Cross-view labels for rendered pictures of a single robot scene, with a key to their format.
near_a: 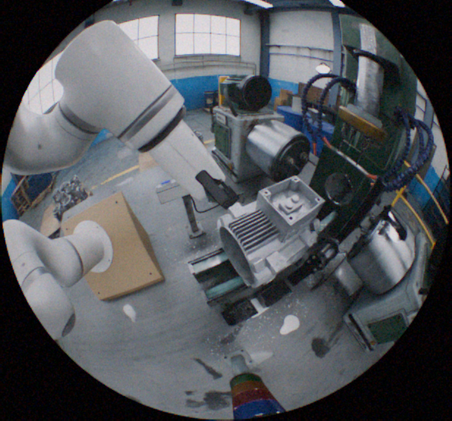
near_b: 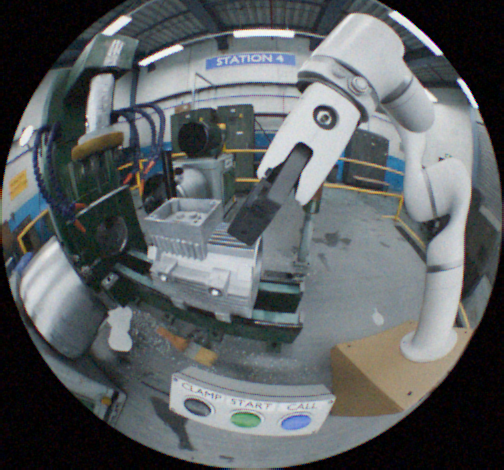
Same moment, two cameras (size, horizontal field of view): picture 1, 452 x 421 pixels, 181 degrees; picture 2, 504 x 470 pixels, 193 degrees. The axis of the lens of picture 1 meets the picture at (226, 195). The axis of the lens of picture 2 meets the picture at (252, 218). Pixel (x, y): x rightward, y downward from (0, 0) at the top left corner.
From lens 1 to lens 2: 0.37 m
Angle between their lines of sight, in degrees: 99
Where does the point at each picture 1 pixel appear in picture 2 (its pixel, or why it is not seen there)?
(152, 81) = not seen: hidden behind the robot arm
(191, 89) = not seen: outside the picture
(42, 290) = (416, 180)
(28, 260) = (435, 178)
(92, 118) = not seen: hidden behind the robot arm
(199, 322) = (312, 297)
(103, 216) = (426, 370)
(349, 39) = (95, 59)
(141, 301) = (364, 328)
